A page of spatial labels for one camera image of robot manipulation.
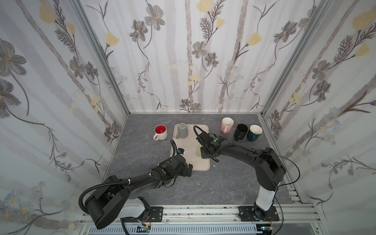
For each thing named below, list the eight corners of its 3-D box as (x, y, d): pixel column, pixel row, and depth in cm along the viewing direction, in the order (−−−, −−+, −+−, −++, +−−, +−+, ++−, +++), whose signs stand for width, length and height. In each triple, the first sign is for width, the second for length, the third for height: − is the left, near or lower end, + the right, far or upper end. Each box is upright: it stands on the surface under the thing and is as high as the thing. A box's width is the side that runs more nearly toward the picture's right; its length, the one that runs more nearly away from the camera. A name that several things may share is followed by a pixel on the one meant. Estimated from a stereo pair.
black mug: (235, 142, 105) (238, 134, 98) (232, 132, 111) (236, 124, 104) (245, 142, 106) (250, 134, 98) (242, 132, 111) (246, 124, 104)
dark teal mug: (247, 145, 103) (252, 136, 95) (244, 133, 110) (248, 124, 101) (259, 145, 103) (265, 136, 95) (255, 133, 110) (260, 124, 102)
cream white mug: (154, 141, 104) (152, 135, 98) (156, 130, 110) (155, 124, 105) (166, 141, 104) (165, 135, 99) (167, 130, 110) (166, 124, 105)
